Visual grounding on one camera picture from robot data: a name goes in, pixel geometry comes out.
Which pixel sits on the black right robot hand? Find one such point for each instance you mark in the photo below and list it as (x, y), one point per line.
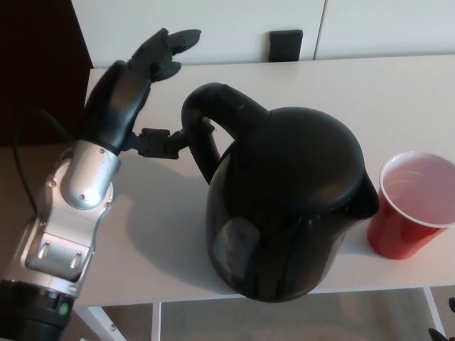
(444, 335)

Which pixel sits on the black electric kettle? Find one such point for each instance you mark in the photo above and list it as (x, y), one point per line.
(284, 199)

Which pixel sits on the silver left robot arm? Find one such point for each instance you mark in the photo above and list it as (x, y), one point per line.
(71, 220)

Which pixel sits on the red plastic cup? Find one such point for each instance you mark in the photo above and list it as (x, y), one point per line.
(394, 238)

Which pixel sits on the white table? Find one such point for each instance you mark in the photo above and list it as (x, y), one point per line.
(142, 255)

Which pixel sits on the white cabinet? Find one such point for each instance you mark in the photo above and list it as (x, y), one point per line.
(220, 21)

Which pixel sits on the dark brown door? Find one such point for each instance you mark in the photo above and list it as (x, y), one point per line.
(35, 64)

